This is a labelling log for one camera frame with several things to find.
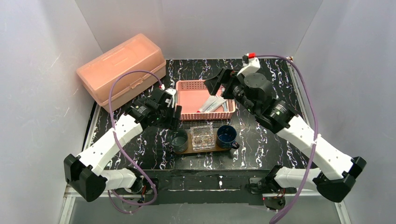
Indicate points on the white toothpaste tube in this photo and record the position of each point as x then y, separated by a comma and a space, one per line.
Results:
207, 103
215, 104

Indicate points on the oval wooden tray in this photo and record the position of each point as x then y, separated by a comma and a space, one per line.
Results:
190, 150

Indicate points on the grey toothbrush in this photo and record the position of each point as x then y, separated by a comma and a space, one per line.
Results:
225, 106

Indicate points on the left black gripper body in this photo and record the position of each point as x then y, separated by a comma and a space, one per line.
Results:
173, 114

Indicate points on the pink perforated plastic basket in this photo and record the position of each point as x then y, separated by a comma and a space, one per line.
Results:
191, 95

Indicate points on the dark blue mug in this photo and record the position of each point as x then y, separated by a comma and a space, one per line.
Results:
226, 137

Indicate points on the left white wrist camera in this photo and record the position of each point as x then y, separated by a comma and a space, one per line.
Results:
170, 96

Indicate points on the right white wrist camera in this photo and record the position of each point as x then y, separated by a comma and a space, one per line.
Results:
251, 64

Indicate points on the aluminium frame rail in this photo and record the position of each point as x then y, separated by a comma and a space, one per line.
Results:
306, 109

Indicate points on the pink plastic storage box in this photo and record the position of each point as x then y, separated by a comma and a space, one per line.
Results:
124, 72

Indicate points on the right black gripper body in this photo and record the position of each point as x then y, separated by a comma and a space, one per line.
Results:
225, 85

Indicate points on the clear acrylic holder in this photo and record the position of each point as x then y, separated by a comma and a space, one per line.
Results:
202, 137

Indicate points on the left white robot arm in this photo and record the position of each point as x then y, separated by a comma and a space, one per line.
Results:
86, 172

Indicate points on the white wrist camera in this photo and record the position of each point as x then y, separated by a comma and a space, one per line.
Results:
170, 96
251, 64

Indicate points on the dark green mug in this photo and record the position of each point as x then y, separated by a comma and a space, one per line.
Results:
178, 140

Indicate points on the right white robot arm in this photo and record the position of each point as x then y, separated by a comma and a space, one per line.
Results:
335, 173

